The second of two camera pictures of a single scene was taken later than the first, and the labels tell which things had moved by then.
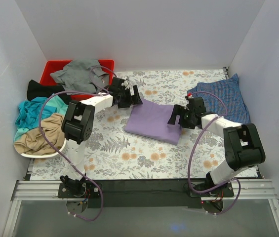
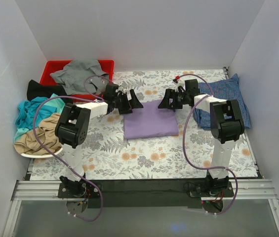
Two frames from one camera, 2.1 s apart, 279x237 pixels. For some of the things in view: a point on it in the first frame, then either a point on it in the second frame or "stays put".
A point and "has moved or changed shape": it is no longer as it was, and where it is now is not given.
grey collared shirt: x=84 y=75 stays put
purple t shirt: x=151 y=119 has moved or changed shape
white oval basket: x=45 y=156 stays put
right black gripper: x=181 y=117 to x=173 y=98
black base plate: x=141 y=193 stays put
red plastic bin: x=52 y=66 stays put
